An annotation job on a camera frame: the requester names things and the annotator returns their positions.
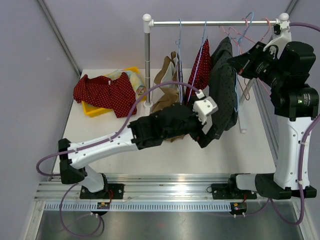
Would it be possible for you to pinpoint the yellow plastic tray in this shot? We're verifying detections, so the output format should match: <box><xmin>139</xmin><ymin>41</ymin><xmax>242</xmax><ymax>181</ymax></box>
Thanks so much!
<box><xmin>81</xmin><ymin>66</ymin><xmax>145</xmax><ymax>118</ymax></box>

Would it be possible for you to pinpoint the white slotted cable duct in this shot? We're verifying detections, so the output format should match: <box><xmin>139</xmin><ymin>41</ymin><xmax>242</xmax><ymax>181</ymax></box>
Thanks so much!
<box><xmin>44</xmin><ymin>201</ymin><xmax>231</xmax><ymax>212</ymax></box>

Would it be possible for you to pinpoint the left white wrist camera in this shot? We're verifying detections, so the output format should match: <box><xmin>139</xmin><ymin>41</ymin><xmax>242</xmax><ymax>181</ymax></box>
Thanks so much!
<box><xmin>192</xmin><ymin>90</ymin><xmax>219</xmax><ymax>126</ymax></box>

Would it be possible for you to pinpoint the floral pastel skirt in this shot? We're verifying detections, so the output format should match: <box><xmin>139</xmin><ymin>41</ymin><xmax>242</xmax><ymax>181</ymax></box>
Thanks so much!
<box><xmin>104</xmin><ymin>69</ymin><xmax>146</xmax><ymax>96</ymax></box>

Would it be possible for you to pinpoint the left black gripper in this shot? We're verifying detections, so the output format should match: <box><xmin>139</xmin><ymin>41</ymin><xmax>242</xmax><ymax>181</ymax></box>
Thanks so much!
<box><xmin>162</xmin><ymin>96</ymin><xmax>218</xmax><ymax>146</ymax></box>

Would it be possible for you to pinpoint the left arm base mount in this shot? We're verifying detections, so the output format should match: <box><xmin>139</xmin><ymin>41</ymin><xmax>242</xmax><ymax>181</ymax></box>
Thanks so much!
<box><xmin>79</xmin><ymin>183</ymin><xmax>125</xmax><ymax>200</ymax></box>

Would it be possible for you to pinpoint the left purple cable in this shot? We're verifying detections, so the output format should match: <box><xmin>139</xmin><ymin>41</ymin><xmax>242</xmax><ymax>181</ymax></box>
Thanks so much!
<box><xmin>36</xmin><ymin>81</ymin><xmax>203</xmax><ymax>237</ymax></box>

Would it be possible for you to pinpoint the white metal clothes rack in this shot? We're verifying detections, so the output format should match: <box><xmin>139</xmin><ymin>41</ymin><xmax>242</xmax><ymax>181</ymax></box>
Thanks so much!
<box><xmin>141</xmin><ymin>12</ymin><xmax>290</xmax><ymax>135</ymax></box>

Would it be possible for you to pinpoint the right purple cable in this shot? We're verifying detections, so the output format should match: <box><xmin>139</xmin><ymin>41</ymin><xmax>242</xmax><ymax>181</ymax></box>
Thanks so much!
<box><xmin>207</xmin><ymin>21</ymin><xmax>320</xmax><ymax>226</ymax></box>

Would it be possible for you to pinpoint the purple cable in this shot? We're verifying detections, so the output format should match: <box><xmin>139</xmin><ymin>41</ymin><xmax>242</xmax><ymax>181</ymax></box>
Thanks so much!
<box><xmin>207</xmin><ymin>21</ymin><xmax>320</xmax><ymax>226</ymax></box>
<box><xmin>36</xmin><ymin>81</ymin><xmax>203</xmax><ymax>237</ymax></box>

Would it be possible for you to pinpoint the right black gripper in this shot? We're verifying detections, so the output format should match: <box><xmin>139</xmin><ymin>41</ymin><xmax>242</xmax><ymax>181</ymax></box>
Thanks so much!
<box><xmin>227</xmin><ymin>42</ymin><xmax>287</xmax><ymax>90</ymax></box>

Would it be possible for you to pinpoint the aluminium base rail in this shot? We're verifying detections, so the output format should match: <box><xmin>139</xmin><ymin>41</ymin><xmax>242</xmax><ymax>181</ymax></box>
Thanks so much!
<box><xmin>34</xmin><ymin>172</ymin><xmax>276</xmax><ymax>203</ymax></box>

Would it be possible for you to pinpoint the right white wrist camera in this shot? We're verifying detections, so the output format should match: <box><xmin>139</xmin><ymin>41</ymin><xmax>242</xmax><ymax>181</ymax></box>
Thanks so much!
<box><xmin>263</xmin><ymin>19</ymin><xmax>292</xmax><ymax>58</ymax></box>

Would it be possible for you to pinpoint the grey dotted skirt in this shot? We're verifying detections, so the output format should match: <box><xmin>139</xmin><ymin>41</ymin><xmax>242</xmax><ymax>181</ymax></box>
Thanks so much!
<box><xmin>208</xmin><ymin>37</ymin><xmax>238</xmax><ymax>140</ymax></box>

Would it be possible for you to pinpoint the tan skirt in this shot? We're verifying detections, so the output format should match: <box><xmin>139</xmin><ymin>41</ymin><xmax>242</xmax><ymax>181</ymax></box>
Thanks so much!
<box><xmin>149</xmin><ymin>51</ymin><xmax>187</xmax><ymax>144</ymax></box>

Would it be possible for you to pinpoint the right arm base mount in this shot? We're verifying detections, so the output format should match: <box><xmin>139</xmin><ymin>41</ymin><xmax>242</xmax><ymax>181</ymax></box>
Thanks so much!
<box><xmin>206</xmin><ymin>183</ymin><xmax>257</xmax><ymax>200</ymax></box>

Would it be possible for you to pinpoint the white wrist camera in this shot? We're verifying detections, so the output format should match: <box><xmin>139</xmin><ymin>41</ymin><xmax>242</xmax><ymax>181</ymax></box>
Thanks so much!
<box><xmin>192</xmin><ymin>90</ymin><xmax>219</xmax><ymax>126</ymax></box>
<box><xmin>263</xmin><ymin>19</ymin><xmax>292</xmax><ymax>58</ymax></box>

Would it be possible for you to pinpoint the pink hanger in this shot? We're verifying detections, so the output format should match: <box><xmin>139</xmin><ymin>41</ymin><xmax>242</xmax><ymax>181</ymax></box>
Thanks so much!
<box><xmin>219</xmin><ymin>12</ymin><xmax>256</xmax><ymax>104</ymax></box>
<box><xmin>259</xmin><ymin>17</ymin><xmax>271</xmax><ymax>96</ymax></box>

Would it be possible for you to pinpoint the red polka-dot skirt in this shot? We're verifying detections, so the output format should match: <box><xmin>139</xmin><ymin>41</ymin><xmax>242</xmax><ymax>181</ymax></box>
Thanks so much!
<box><xmin>73</xmin><ymin>72</ymin><xmax>136</xmax><ymax>118</ymax></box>
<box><xmin>188</xmin><ymin>39</ymin><xmax>212</xmax><ymax>90</ymax></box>

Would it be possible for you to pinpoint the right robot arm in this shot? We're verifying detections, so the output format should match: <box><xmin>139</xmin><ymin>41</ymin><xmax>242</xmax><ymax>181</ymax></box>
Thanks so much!
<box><xmin>211</xmin><ymin>39</ymin><xmax>319</xmax><ymax>200</ymax></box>

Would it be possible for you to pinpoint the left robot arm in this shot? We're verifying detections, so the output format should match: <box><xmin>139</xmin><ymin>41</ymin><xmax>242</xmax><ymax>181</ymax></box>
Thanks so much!
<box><xmin>58</xmin><ymin>99</ymin><xmax>218</xmax><ymax>199</ymax></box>

